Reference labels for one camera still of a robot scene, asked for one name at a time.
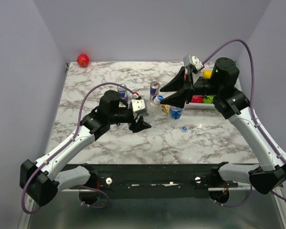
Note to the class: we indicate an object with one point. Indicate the clear plastic bottle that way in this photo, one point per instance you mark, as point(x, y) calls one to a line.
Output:
point(154, 107)

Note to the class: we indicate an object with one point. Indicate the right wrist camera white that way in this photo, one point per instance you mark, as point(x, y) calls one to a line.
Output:
point(192, 63)

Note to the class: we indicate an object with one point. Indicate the blue label plastic bottle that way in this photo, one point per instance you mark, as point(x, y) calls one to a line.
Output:
point(174, 116)

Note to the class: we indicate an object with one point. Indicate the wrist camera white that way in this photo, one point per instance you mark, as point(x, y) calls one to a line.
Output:
point(138, 106)
point(192, 63)

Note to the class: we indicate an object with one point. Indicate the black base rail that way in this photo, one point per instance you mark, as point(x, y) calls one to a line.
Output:
point(146, 181)

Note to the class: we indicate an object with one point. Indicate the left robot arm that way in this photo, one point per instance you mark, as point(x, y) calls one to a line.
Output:
point(44, 178)

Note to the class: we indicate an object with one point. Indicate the right blue energy drink can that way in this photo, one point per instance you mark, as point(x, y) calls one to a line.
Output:
point(154, 89)

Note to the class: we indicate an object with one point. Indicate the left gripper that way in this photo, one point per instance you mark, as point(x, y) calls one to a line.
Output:
point(140, 126)

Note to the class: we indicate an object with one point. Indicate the green toy fruit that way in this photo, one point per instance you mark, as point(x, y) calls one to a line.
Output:
point(208, 99)

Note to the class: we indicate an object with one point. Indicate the red apple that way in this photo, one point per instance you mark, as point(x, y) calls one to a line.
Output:
point(83, 60)

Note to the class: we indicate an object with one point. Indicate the blue energy drink can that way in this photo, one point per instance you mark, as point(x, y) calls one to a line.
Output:
point(123, 92)
point(154, 89)

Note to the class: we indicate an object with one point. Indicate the yellow snack packet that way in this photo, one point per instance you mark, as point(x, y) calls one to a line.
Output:
point(166, 109)

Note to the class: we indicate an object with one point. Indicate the red dragon fruit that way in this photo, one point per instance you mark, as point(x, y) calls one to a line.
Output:
point(197, 99)

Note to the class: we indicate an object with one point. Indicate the white plastic basket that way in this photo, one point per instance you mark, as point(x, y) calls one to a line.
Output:
point(199, 106)

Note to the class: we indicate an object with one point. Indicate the left blue energy drink can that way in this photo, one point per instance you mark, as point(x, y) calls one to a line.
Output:
point(123, 92)

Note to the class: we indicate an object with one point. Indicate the yellow mango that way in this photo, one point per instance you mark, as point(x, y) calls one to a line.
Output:
point(207, 74)

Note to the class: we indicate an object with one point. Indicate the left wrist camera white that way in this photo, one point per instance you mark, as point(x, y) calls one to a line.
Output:
point(138, 106)

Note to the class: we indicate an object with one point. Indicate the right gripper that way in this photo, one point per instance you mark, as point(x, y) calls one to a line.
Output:
point(175, 84)

